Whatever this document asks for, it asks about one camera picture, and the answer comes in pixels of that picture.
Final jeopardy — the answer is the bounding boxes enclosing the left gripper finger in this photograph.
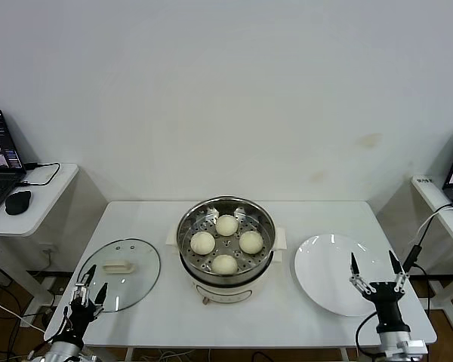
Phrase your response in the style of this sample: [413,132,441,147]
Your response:
[93,281,110,314]
[72,263,98,305]

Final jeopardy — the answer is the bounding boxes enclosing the black computer mouse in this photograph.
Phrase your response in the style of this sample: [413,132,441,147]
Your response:
[5,189,32,216]

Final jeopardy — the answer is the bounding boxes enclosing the cream electric cooker base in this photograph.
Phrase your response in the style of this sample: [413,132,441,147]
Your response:
[166,222,288,305]

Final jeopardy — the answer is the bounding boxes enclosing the black laptop power cable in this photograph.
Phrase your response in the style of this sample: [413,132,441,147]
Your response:
[16,161,61,187]

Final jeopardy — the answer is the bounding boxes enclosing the white steamed baozi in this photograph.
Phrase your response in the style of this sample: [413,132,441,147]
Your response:
[215,213,239,237]
[239,230,265,255]
[211,253,239,275]
[190,231,216,256]

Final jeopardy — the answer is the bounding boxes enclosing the white round plate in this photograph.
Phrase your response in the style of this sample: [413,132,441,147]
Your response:
[294,233,389,317]

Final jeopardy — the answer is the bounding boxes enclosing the glass pot lid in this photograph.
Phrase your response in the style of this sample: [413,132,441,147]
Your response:
[76,237,162,312]

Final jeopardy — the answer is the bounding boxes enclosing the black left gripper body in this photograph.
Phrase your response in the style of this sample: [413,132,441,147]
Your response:
[66,299,100,343]

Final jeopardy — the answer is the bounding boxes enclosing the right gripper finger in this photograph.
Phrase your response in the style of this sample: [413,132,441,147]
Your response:
[348,252,378,296]
[388,250,411,294]

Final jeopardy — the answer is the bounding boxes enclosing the black floor cable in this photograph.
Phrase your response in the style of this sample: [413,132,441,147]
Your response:
[0,281,37,362]

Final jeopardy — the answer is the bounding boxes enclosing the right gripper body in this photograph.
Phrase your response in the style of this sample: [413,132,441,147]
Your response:
[368,280,408,334]

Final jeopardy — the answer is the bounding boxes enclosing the stainless steel steamer basket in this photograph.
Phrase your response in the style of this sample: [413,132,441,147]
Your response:
[176,195,277,287]

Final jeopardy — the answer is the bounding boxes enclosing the white floor cable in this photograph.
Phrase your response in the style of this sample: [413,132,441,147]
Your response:
[0,292,47,335]

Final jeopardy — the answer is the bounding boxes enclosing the white cables under table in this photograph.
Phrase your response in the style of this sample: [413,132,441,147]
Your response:
[135,348,198,362]

